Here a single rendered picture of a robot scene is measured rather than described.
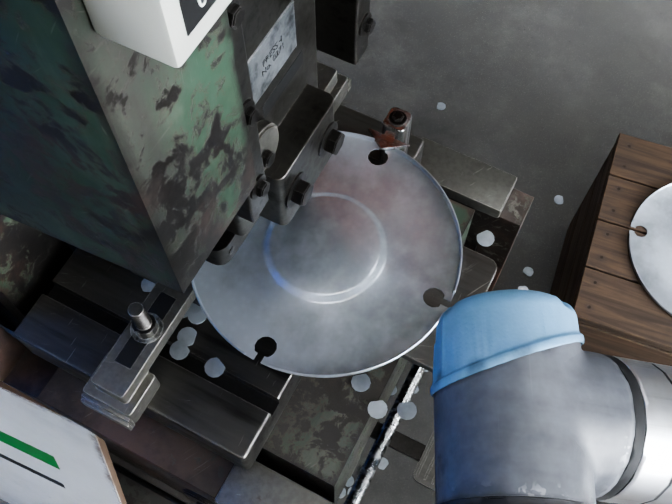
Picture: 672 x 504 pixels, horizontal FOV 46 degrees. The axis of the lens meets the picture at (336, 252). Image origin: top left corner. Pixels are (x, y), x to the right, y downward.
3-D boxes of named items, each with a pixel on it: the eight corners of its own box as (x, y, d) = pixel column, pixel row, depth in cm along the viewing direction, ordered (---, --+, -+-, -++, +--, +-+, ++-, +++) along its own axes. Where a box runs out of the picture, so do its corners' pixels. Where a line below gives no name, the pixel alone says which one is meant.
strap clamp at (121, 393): (215, 300, 90) (201, 261, 81) (131, 431, 83) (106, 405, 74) (170, 277, 91) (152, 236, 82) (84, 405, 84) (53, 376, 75)
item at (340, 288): (274, 98, 93) (273, 94, 92) (502, 197, 87) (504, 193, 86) (135, 299, 82) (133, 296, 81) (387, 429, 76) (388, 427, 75)
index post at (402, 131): (408, 156, 98) (415, 110, 90) (397, 175, 97) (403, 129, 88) (387, 147, 99) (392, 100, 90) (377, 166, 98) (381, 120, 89)
